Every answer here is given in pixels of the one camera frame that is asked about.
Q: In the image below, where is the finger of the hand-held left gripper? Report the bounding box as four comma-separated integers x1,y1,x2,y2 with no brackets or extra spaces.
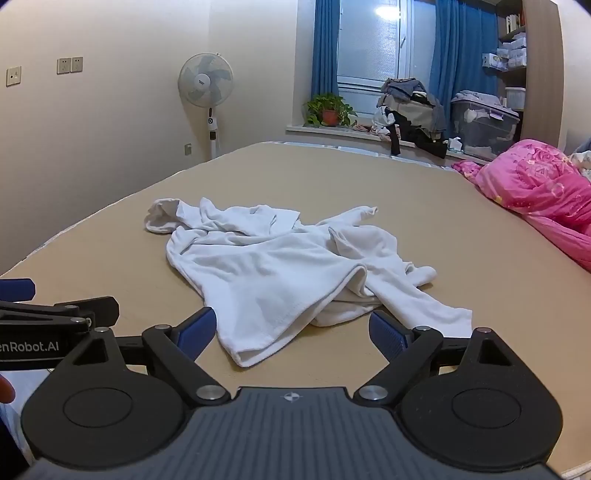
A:
0,296,120,334
0,278,37,302

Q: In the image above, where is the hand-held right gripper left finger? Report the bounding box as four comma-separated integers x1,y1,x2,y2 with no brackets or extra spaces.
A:
55,306,232,408

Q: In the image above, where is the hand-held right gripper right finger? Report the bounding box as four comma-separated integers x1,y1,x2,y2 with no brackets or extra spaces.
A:
353,309,520,408

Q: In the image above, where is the white hooded shirt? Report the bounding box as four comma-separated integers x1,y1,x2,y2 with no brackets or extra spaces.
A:
144,197,474,368

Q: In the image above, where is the pile of clothes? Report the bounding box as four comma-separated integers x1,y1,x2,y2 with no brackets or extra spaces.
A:
372,78,450,160

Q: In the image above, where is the tan bed mat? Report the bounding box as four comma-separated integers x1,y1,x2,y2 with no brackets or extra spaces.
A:
0,141,591,478

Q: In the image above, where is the window sill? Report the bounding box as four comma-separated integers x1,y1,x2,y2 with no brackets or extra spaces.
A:
285,123,491,166

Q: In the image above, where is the pink floral quilt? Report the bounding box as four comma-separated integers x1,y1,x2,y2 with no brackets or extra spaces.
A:
451,138,591,273

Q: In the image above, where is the clear plastic storage box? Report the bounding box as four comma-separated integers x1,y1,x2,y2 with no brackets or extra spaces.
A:
450,90,522,160

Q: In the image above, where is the potted green plant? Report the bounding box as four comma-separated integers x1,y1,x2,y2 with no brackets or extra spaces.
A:
302,93,359,128

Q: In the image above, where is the white standing fan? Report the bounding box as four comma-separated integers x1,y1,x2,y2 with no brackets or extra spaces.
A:
178,52,234,161

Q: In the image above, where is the grey patterned cloth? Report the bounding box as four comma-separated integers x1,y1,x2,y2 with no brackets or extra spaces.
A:
569,148,591,182

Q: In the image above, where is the window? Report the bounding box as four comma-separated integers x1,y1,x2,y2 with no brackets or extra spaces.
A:
337,0,437,99

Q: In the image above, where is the blue curtain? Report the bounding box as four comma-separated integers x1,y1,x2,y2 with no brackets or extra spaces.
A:
310,0,341,100
429,0,502,140

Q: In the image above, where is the stack of white boxes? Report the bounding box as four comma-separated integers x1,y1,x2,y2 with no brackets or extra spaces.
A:
482,36,527,71

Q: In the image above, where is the wooden shelf unit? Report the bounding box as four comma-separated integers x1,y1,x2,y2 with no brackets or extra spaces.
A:
496,0,565,149

